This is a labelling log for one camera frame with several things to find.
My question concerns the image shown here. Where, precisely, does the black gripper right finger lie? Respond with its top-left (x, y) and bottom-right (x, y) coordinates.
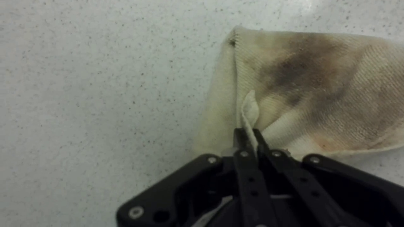
top-left (251, 127), bottom-right (404, 227)

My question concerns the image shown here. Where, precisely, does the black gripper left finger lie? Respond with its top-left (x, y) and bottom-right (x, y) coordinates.
top-left (114, 127), bottom-right (280, 227)

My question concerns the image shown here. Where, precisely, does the stained beige towel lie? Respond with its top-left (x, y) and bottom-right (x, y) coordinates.
top-left (194, 25), bottom-right (404, 160)

